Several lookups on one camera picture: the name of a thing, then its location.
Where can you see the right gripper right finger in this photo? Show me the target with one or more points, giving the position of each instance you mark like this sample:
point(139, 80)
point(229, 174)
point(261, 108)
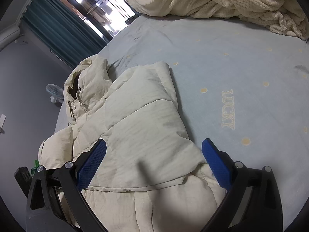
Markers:
point(252, 201)

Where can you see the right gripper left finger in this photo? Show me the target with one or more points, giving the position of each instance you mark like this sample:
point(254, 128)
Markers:
point(44, 210)

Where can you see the cream puffer jacket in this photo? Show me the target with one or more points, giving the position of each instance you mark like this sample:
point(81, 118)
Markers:
point(153, 177)

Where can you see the black box on floor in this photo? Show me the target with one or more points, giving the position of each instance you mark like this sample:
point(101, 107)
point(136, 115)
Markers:
point(24, 179)

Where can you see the light blue bed sheet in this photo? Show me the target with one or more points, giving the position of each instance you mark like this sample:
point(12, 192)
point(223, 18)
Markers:
point(236, 84)

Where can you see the white standing fan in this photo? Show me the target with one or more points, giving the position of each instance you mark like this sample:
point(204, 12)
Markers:
point(56, 93)

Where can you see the white air conditioner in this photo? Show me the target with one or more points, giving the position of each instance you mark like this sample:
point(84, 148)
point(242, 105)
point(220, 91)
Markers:
point(9, 35)

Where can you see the teal curtain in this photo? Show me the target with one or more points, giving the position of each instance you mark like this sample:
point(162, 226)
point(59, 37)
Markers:
point(62, 31)

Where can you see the cream knitted blanket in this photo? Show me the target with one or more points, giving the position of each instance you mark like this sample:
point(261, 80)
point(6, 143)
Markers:
point(283, 17)

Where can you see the window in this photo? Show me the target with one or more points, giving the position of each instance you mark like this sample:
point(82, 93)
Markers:
point(106, 17)

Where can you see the white wall socket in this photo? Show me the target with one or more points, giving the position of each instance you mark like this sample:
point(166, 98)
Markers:
point(2, 120)

